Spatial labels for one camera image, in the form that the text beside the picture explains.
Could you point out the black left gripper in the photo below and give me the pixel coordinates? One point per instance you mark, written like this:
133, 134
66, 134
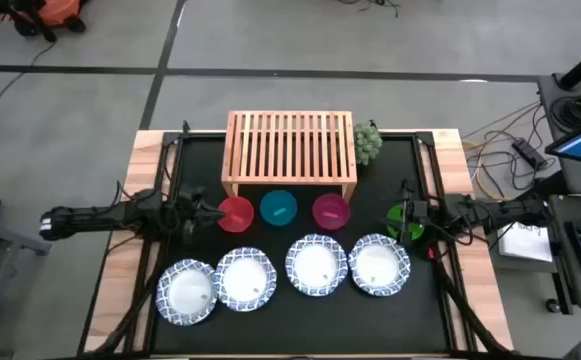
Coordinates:
190, 215

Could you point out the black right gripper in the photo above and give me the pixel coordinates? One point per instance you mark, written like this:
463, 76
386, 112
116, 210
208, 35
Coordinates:
417, 215

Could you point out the red plastic bowl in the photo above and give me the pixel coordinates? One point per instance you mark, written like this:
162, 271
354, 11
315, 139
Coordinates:
237, 215

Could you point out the blue patterned paper plate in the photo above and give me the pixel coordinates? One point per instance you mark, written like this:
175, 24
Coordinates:
316, 265
186, 292
379, 265
245, 279

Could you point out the magenta plastic bowl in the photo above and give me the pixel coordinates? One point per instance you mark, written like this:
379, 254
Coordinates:
331, 212

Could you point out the teal plastic bowl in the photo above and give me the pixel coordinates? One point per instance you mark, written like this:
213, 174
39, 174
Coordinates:
278, 210

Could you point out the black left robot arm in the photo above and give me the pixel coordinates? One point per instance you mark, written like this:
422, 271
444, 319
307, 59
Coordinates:
90, 217

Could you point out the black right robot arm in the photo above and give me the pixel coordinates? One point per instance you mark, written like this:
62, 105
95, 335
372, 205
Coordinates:
485, 210

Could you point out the wooden slatted shelf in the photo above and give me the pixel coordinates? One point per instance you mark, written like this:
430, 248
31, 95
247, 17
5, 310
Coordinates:
290, 176

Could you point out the green plastic bowl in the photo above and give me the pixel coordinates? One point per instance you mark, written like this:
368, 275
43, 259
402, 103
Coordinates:
395, 231

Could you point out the green artificial plant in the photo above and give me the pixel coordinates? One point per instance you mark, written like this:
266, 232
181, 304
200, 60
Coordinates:
367, 142

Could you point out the white paper sheet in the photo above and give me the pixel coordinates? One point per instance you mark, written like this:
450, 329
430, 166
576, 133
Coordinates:
525, 242

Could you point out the black table mat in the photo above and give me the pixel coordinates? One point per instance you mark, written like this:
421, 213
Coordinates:
295, 325

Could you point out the black power strip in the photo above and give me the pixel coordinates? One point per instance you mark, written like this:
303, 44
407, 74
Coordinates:
530, 152

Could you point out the grey metal stand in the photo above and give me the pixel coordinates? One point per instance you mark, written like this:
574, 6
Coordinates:
0, 240

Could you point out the orange shop vacuum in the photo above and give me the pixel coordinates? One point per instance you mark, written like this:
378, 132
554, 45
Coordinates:
57, 12

